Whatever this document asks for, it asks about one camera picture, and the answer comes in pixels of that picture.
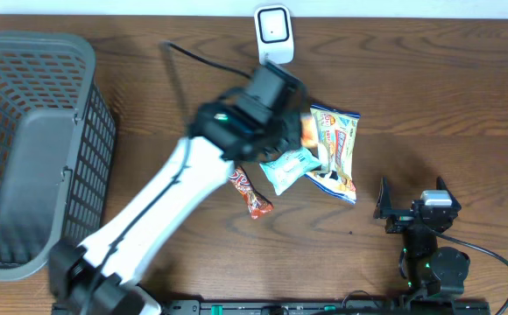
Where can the red Top chocolate bar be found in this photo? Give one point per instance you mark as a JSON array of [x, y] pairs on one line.
[[257, 204]]

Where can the light blue wet wipes pack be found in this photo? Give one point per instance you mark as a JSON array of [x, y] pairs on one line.
[[289, 167]]

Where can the yellow snack bag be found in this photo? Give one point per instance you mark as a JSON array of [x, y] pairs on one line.
[[336, 132]]

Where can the orange snack packet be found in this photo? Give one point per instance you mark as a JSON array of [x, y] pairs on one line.
[[309, 133]]

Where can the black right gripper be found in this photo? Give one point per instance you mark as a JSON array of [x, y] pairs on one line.
[[401, 218]]

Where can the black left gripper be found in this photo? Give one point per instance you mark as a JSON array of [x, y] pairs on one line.
[[285, 140]]

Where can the white barcode scanner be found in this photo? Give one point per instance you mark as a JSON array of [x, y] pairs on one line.
[[274, 34]]

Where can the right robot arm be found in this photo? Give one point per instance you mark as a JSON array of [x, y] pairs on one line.
[[434, 273]]

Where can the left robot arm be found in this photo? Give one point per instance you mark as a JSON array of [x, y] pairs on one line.
[[102, 274]]

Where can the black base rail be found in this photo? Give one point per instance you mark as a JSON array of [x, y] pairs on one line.
[[181, 307]]

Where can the grey plastic shopping basket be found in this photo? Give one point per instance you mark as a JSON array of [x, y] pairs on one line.
[[57, 139]]

